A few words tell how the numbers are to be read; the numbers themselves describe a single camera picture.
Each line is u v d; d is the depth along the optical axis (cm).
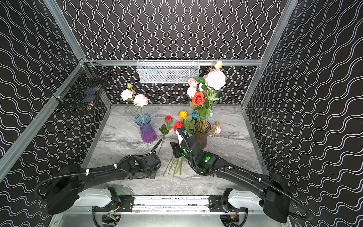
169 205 75
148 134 103
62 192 42
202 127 85
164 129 103
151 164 65
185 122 104
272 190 40
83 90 94
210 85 56
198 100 63
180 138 58
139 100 78
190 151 53
